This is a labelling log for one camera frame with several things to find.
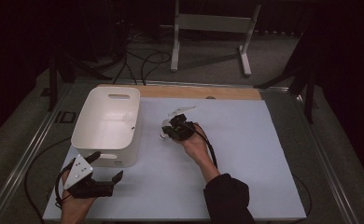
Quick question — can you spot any right hand-held gripper cable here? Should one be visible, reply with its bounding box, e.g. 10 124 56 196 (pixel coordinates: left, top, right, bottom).
193 123 218 170

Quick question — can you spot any thin black floor cable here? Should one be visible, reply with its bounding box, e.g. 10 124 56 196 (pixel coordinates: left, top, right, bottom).
23 136 73 224
291 174 313 218

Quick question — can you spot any hand-held gripper cable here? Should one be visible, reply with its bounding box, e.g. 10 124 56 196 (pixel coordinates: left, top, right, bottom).
193 123 218 170
54 160 77 208

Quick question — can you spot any light blue table mat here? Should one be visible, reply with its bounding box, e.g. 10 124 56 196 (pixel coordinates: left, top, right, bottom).
42 96 307 222

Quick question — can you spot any metal floor rail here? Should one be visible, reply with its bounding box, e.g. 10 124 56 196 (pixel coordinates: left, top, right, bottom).
290 90 360 224
74 77 291 93
0 82 76 224

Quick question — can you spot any white metal stand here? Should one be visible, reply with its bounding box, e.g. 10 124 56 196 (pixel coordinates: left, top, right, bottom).
170 0 262 77

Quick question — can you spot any black stand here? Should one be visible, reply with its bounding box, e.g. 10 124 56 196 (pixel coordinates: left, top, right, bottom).
48 46 113 112
254 18 320 125

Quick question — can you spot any person's left hand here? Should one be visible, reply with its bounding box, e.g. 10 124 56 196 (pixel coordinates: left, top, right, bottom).
60 170 96 218

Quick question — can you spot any person's right hand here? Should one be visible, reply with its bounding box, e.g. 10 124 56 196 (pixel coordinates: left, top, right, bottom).
178 123 212 162

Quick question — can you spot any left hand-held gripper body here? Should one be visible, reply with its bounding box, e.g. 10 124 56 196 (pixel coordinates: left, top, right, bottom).
63 154 115 199

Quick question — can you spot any left hand-held gripper cable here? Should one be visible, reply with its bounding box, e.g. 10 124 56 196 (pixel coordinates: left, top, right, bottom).
54 160 77 208

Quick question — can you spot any white plastic bin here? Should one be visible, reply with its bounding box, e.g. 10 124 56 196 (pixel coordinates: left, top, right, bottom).
70 86 142 168

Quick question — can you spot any looped black floor cable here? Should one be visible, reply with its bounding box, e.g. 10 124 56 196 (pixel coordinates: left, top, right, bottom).
113 31 173 86

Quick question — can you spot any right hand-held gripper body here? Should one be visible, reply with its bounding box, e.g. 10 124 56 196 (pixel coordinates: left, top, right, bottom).
167 106 199 142

